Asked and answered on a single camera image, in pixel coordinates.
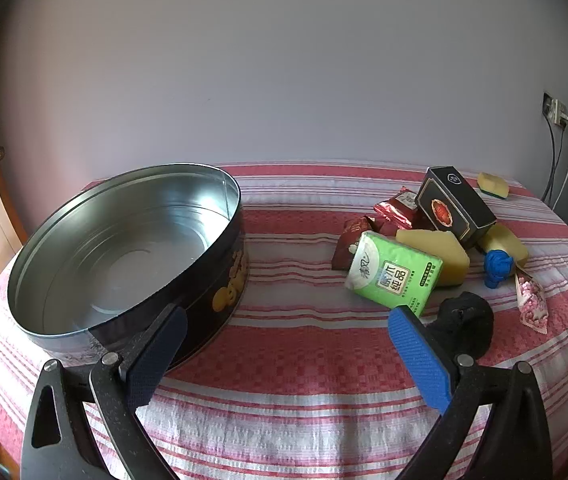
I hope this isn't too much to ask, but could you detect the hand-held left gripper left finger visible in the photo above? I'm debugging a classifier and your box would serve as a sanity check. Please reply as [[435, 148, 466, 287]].
[[20, 304, 188, 480]]

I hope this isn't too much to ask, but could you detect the black box red emblem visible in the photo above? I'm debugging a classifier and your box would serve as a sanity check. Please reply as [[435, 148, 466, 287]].
[[415, 165, 497, 251]]

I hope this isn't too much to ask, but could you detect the green tissue pack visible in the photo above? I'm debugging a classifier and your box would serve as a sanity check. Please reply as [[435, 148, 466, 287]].
[[344, 230, 444, 317]]

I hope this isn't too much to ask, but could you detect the round black metal tin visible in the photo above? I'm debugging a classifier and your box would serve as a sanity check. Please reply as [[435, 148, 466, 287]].
[[6, 162, 250, 376]]

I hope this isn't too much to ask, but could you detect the blue toy figure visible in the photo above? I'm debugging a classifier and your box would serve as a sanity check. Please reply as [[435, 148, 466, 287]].
[[482, 250, 516, 290]]

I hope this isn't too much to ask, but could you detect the black cable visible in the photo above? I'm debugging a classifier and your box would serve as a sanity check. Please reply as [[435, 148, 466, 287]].
[[539, 115, 563, 206]]

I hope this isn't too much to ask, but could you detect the yellow wedge sponge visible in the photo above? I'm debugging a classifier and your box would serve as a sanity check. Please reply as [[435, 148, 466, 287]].
[[395, 228, 471, 288]]

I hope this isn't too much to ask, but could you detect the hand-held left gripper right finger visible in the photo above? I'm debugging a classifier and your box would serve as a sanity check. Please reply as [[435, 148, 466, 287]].
[[388, 306, 555, 480]]

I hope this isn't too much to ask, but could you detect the pink floral packet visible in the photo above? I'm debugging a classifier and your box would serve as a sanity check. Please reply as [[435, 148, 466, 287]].
[[513, 270, 550, 333]]

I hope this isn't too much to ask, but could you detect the black cloth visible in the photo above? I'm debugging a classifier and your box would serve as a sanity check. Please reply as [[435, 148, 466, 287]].
[[424, 291, 495, 361]]

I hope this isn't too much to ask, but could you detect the plain yellow sponge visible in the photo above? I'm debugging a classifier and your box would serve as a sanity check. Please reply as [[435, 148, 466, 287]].
[[479, 223, 530, 267]]

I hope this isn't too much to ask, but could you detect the yellow sponge green scrub layer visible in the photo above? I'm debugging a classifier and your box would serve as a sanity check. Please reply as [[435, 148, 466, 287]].
[[477, 172, 511, 201]]

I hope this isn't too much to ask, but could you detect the red white striped tablecloth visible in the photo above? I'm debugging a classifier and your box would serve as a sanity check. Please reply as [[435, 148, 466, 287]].
[[0, 162, 568, 480]]

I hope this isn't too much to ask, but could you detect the red snack packet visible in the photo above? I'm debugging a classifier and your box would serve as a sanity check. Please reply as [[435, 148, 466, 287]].
[[374, 187, 432, 228], [331, 215, 371, 271], [364, 215, 400, 238]]

